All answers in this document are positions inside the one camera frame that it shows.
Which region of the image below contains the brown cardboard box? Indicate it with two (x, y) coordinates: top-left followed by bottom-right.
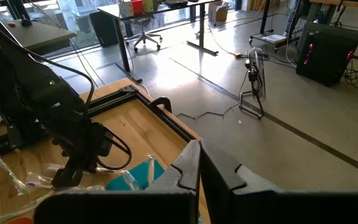
(208, 1), (231, 22)

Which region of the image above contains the grey office chair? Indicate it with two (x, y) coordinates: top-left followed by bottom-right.
(126, 17), (163, 52)

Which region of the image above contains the purple toothbrush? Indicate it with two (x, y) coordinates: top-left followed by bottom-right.
(25, 172), (57, 190)

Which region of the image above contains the black standing desk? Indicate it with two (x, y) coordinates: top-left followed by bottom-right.
(97, 0), (226, 83)

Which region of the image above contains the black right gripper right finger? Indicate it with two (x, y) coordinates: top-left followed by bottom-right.
(201, 140), (358, 224)

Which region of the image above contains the black fan cable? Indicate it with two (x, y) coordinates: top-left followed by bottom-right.
(175, 77), (251, 121)

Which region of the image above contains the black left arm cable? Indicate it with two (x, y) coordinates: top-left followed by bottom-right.
(0, 9), (133, 171)

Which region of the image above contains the green toothbrush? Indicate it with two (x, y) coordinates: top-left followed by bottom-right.
(0, 194), (49, 224)
(0, 156), (30, 196)

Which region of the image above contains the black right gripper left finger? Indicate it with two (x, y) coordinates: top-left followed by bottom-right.
(34, 139), (201, 224)

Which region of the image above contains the grey-topped table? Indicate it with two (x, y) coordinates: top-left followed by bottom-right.
(3, 19), (78, 56)

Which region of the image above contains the black cabinet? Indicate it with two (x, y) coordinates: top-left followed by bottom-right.
(89, 11), (120, 48)

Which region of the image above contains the white box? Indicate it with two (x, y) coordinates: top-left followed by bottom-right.
(119, 0), (134, 17)

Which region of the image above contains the black keyboard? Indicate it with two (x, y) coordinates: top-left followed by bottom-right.
(165, 0), (189, 7)

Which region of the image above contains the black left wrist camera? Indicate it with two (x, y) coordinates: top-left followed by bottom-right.
(95, 130), (115, 158)

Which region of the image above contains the red box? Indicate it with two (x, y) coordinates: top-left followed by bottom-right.
(131, 0), (145, 15)

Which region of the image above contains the yellow floor cable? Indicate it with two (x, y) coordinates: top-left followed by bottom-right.
(206, 21), (244, 58)

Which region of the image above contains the black table clamp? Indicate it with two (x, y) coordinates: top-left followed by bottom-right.
(149, 96), (173, 114)

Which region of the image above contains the black floor fan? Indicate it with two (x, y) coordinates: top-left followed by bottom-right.
(239, 46), (267, 120)

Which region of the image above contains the black computer tower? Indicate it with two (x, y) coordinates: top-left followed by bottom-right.
(295, 30), (358, 88)

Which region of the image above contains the orange plastic bin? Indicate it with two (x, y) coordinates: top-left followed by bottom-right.
(6, 217), (34, 224)

